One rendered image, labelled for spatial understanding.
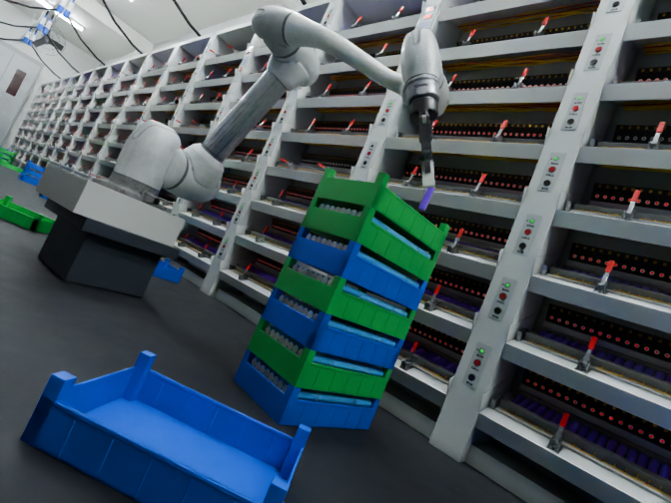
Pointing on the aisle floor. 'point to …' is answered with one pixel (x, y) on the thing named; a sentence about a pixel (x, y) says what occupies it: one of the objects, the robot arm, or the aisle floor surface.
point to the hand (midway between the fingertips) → (427, 176)
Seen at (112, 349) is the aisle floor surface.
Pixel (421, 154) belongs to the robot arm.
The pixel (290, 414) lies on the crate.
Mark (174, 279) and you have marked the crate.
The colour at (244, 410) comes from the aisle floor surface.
